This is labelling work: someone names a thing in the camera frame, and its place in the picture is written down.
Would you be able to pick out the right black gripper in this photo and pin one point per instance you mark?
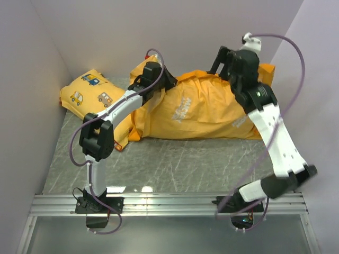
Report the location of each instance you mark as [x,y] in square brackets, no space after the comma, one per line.
[223,55]

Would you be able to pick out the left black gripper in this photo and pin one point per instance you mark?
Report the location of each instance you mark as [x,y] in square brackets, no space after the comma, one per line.
[171,80]

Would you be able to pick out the orange Mickey Mouse pillowcase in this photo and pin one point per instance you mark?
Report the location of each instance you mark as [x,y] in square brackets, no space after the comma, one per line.
[201,105]

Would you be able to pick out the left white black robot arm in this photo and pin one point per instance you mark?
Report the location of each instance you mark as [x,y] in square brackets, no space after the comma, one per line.
[97,133]

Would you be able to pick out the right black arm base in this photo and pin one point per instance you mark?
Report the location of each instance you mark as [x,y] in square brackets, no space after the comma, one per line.
[233,206]

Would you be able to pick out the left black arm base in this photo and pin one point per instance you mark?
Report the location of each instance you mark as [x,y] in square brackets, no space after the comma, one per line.
[87,204]

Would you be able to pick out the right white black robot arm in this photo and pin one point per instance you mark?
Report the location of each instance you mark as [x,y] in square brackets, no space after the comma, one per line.
[290,170]

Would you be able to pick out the yellow car print pillow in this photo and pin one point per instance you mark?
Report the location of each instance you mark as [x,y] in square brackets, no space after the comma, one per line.
[92,93]

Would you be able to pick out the right controller board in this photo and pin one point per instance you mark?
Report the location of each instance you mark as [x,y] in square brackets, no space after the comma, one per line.
[242,222]

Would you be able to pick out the left black controller box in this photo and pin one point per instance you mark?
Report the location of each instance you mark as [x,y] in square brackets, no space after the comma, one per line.
[94,222]

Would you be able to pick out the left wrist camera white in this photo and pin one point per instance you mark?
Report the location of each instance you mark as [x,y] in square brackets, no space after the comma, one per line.
[154,58]

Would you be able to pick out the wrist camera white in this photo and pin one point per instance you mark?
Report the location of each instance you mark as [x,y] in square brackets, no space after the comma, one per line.
[251,43]
[154,58]

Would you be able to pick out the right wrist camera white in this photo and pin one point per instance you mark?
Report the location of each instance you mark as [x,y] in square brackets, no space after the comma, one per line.
[251,43]

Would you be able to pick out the aluminium front rail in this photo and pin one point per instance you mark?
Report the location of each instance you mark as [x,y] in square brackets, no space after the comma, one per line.
[162,204]

